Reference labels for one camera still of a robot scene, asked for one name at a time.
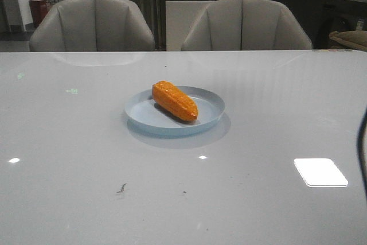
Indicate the right beige upholstered chair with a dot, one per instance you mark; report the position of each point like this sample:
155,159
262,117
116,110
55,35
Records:
246,25

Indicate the orange toy corn cob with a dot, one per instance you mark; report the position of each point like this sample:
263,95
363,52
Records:
172,99

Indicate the tan cushion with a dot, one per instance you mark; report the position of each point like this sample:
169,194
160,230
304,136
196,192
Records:
355,40

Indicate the left beige upholstered chair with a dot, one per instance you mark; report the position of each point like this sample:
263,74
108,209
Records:
93,26

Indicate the beige upholstered chair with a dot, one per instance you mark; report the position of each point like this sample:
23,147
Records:
93,26
246,25

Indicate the light blue round plate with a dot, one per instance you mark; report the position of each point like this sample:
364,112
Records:
147,115

